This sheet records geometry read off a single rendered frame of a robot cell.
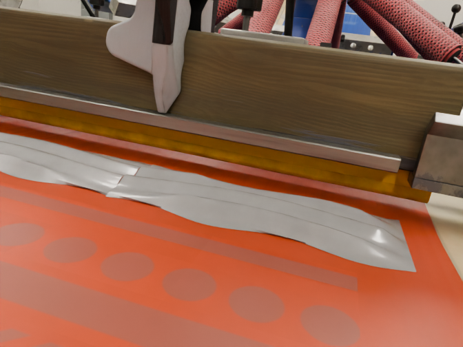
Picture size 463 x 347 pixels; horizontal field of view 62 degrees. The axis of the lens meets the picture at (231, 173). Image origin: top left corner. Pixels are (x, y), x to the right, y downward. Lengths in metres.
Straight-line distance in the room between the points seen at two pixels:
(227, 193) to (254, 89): 0.09
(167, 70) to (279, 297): 0.18
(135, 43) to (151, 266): 0.18
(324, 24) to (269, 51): 0.53
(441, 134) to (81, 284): 0.22
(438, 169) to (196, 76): 0.18
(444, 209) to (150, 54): 0.25
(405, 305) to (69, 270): 0.14
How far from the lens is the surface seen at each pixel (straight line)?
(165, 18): 0.28
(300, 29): 1.10
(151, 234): 0.20
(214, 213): 0.23
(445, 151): 0.28
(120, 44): 0.31
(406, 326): 0.18
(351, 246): 0.22
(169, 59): 0.29
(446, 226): 0.30
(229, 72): 0.30
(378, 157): 0.28
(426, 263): 0.24
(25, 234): 0.21
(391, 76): 0.29
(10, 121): 0.44
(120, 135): 0.35
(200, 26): 0.33
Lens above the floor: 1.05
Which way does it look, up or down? 18 degrees down
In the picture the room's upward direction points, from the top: 8 degrees clockwise
